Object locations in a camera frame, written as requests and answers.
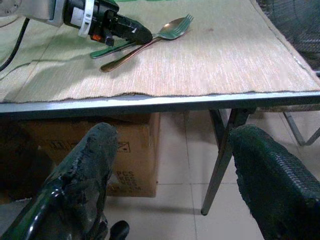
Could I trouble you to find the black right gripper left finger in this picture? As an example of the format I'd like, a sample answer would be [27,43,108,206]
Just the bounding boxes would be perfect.
[45,122,119,240]

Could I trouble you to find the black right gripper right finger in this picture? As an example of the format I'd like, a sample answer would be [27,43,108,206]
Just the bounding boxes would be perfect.
[228,124,320,240]

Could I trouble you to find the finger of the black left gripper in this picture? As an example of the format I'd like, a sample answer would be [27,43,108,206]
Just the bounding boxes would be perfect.
[116,13,154,46]

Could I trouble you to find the copper-toned steel spoon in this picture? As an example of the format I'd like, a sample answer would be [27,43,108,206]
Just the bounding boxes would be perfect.
[100,16,187,73]

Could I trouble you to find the brown cardboard box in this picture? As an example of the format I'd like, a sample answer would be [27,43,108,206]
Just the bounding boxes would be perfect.
[0,112,161,199]

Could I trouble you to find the steel fork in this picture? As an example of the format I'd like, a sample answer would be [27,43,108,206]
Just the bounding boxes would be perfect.
[89,13,195,60]

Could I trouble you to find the grey metal stand legs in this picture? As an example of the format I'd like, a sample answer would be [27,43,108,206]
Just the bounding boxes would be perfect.
[282,110,320,147]

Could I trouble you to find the beige woven tablecloth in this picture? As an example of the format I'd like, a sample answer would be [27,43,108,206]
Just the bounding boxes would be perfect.
[0,0,320,104]

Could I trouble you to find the grey metal folding table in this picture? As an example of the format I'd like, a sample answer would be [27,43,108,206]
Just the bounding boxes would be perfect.
[0,91,320,217]

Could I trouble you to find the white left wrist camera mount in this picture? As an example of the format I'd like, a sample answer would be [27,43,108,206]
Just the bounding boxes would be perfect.
[77,0,97,38]

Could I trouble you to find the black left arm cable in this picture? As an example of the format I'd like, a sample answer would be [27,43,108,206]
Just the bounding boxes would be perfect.
[0,16,31,71]

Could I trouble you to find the black wire fan guard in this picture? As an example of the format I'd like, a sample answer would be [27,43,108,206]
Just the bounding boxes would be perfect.
[264,0,320,63]

